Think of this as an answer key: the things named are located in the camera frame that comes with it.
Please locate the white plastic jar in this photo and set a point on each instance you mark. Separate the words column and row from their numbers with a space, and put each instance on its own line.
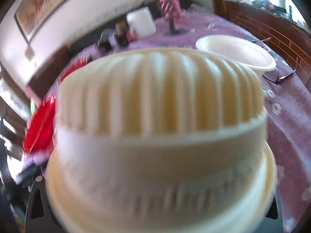
column 142, row 21

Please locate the brown armchair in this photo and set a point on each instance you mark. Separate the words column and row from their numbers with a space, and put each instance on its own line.
column 48, row 65

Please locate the pile of assorted gadgets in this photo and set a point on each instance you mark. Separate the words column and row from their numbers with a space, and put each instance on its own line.
column 272, row 4

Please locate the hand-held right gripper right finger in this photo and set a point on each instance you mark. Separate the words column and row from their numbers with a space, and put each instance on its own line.
column 275, row 213

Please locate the red plate with gold rim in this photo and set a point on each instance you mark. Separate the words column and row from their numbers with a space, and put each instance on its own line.
column 40, row 123

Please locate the purple framed eyeglasses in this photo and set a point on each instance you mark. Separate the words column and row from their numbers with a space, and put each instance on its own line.
column 281, row 77

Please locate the purple floral tablecloth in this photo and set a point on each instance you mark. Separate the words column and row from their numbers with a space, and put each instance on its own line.
column 286, row 131

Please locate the framed horse painting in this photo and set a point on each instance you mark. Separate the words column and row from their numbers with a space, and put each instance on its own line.
column 46, row 7

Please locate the pink thermos bottle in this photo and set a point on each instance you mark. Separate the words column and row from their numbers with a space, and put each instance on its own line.
column 176, row 6

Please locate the dark sofa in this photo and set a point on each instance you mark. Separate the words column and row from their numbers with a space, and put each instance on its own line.
column 155, row 7

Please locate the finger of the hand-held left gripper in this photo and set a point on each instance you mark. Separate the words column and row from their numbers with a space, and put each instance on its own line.
column 29, row 177

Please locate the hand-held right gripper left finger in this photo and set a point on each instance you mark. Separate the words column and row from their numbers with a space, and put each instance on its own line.
column 36, row 199

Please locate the wooden door with glass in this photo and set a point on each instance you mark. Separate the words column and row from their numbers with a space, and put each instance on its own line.
column 12, row 106

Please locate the small wall plaque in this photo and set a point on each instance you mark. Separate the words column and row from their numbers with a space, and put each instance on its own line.
column 29, row 53

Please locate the black jar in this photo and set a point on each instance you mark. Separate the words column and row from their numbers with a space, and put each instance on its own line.
column 122, row 35
column 107, row 41

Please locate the black phone stand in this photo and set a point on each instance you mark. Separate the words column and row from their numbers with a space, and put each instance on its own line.
column 171, row 29

